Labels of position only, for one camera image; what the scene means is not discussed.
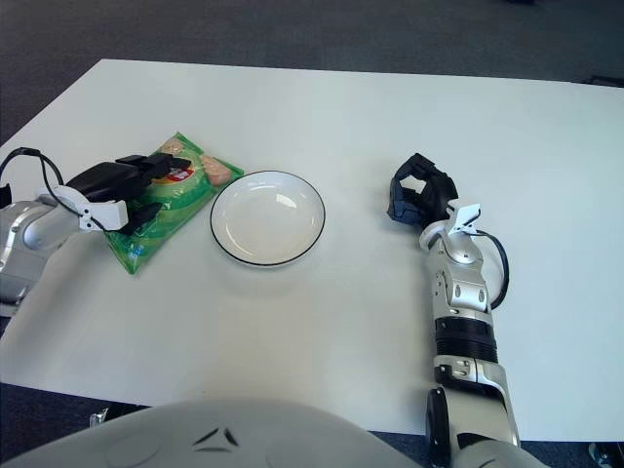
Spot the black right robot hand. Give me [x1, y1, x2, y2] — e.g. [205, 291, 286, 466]
[387, 152, 460, 226]

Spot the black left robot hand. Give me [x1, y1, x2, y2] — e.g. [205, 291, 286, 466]
[65, 151, 192, 238]

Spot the green potato chips bag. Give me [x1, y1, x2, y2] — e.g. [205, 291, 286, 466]
[104, 131, 245, 276]

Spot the white plate with black rim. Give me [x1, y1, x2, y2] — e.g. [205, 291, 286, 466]
[210, 170, 327, 267]

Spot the black floor stand leg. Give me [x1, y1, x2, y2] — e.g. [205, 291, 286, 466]
[584, 72, 624, 88]

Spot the grey robot torso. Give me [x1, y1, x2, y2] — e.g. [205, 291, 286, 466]
[0, 399, 542, 468]

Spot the grey caster wheel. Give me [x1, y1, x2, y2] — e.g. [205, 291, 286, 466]
[587, 441, 618, 464]

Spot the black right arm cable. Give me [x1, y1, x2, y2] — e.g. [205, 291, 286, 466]
[475, 228, 511, 309]

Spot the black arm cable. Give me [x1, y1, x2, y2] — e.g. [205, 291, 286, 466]
[0, 147, 106, 230]
[475, 228, 511, 309]

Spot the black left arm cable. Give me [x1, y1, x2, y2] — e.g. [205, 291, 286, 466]
[0, 147, 106, 230]

